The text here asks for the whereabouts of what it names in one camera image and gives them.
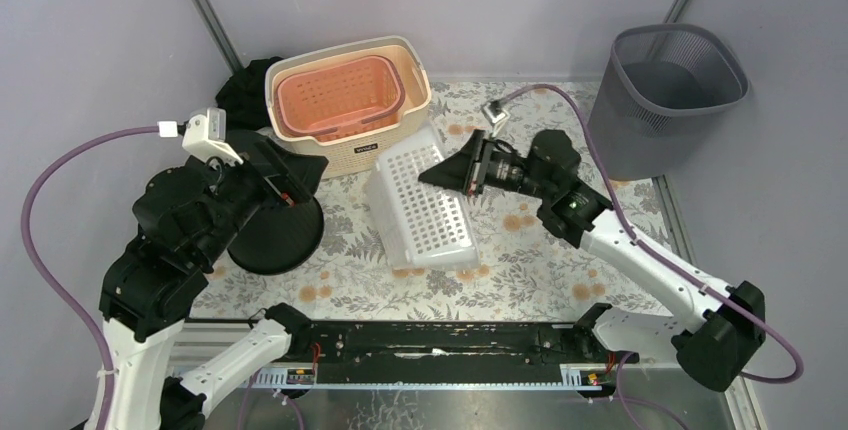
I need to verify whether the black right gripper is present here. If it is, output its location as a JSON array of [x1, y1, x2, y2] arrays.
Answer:
[[418, 130, 551, 202]]

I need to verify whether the large black round bin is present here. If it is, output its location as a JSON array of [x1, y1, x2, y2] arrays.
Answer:
[[227, 130, 325, 276]]

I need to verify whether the white perforated plastic basket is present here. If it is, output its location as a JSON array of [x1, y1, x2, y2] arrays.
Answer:
[[365, 124, 481, 271]]

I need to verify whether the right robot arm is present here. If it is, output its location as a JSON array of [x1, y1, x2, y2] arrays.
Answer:
[[418, 130, 766, 391]]

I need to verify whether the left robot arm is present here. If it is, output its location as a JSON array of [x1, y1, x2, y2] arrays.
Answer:
[[87, 137, 328, 429]]

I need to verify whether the pink plastic basket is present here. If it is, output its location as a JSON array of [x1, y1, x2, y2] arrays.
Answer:
[[271, 55, 406, 141]]

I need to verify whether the cream plastic storage basket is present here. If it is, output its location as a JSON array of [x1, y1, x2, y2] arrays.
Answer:
[[264, 36, 432, 178]]

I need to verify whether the black cloth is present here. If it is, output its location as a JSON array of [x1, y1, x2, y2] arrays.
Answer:
[[215, 56, 283, 131]]

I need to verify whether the grey mesh waste bin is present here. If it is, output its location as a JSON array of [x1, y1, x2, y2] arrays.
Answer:
[[588, 23, 750, 181]]

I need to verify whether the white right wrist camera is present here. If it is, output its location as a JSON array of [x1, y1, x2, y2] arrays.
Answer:
[[481, 99, 511, 139]]

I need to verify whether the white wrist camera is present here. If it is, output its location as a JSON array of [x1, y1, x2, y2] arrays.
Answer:
[[181, 107, 244, 166], [481, 99, 511, 139]]

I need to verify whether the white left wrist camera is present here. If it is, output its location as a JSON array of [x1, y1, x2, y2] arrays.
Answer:
[[181, 107, 244, 166]]

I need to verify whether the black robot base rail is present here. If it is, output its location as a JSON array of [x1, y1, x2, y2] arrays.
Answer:
[[276, 321, 619, 388]]

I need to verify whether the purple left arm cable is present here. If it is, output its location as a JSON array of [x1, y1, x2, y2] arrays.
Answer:
[[19, 120, 181, 430]]

